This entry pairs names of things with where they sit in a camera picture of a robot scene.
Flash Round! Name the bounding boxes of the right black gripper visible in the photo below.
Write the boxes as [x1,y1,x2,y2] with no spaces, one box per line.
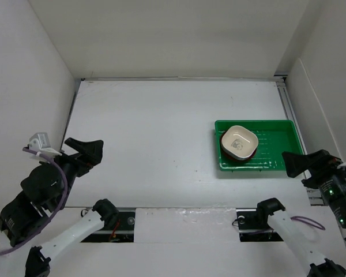
[283,147,346,227]

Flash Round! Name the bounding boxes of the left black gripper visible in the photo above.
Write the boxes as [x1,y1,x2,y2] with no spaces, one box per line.
[43,136,105,208]

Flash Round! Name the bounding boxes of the cream square panda plate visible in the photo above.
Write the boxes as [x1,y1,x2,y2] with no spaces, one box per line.
[220,125,259,161]

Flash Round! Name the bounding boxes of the red round scalloped plate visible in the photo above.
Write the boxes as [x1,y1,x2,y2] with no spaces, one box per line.
[220,135,258,162]

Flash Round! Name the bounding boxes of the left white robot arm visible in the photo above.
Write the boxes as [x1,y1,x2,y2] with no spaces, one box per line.
[0,133,119,276]

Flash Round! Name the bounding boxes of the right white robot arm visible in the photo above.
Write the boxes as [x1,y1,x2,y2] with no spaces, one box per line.
[255,149,346,276]

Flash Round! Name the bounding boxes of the green plastic bin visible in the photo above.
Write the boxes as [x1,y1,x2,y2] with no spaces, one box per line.
[215,120,303,171]

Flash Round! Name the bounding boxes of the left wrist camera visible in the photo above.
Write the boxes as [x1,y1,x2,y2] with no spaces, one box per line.
[28,132,62,156]

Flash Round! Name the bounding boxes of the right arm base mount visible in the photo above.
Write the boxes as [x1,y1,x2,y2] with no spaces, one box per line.
[232,198,285,242]

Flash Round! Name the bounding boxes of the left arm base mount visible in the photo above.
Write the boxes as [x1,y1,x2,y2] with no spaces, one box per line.
[82,208,136,243]

